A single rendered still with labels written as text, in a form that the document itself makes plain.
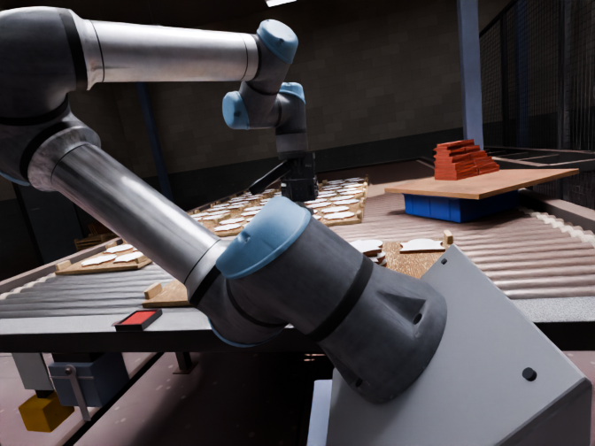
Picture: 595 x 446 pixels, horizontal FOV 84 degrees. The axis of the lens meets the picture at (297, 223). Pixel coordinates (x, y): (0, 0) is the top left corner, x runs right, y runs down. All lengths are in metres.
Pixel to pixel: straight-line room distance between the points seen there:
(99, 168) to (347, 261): 0.37
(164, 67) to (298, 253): 0.36
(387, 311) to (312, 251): 0.09
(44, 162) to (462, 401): 0.55
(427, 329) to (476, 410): 0.09
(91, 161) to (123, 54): 0.15
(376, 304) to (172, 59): 0.44
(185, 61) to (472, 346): 0.52
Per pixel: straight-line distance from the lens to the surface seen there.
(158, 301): 0.96
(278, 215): 0.35
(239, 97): 0.72
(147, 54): 0.56
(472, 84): 2.64
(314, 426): 0.56
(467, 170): 1.59
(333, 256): 0.35
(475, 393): 0.30
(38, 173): 0.58
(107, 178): 0.53
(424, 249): 0.97
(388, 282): 0.37
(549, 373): 0.27
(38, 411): 1.24
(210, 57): 0.59
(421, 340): 0.36
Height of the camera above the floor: 1.26
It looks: 12 degrees down
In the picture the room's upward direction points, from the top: 9 degrees counter-clockwise
